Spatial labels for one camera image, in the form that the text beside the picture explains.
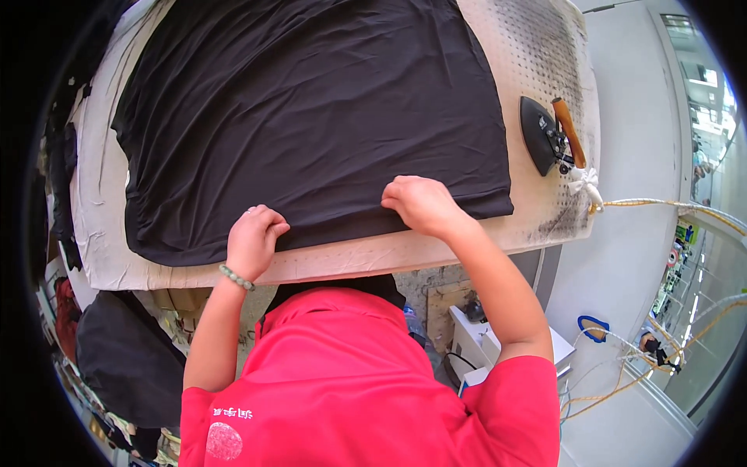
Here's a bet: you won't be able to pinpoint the person's right hand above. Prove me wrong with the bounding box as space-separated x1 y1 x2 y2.
381 175 475 240

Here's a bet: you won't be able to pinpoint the person's left hand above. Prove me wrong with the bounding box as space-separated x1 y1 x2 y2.
224 204 291 282

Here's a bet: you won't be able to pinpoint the black garment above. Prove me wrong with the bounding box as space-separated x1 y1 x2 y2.
111 0 516 267

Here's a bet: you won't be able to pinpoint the clear plastic bottle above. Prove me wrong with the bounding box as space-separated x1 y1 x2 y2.
403 304 444 374

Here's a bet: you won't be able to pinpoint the small black object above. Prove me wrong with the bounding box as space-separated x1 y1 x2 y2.
464 292 488 323

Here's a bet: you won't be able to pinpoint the white steam machine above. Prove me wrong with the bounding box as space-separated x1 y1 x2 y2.
448 305 577 398

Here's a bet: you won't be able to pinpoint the white cloth tie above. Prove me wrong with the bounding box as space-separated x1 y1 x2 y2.
567 167 605 214

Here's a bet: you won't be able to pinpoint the person's body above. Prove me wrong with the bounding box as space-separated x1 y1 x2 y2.
178 274 561 467

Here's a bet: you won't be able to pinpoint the black bag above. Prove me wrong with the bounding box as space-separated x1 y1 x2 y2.
75 290 188 430

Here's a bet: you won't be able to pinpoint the white padded ironing board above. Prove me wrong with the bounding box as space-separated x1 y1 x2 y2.
69 0 602 291

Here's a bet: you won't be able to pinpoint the hanging black clothes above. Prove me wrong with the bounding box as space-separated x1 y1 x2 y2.
44 76 94 272

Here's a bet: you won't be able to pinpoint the red garment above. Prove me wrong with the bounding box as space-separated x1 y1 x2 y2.
54 277 82 363

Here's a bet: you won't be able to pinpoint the blue slipper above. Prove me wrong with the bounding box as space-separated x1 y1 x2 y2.
578 315 610 344

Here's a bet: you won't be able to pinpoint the heap of clothes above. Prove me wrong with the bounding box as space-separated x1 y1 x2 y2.
88 409 182 467

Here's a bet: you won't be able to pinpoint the green bead bracelet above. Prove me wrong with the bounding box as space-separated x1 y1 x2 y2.
219 263 256 292

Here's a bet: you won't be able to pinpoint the black iron with wooden handle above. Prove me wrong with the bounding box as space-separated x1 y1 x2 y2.
518 95 587 177

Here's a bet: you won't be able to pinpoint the yellow white braided cable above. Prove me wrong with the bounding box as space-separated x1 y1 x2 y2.
589 197 747 237

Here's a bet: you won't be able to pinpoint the bundle of braided hoses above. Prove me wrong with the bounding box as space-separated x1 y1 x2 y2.
559 292 747 422

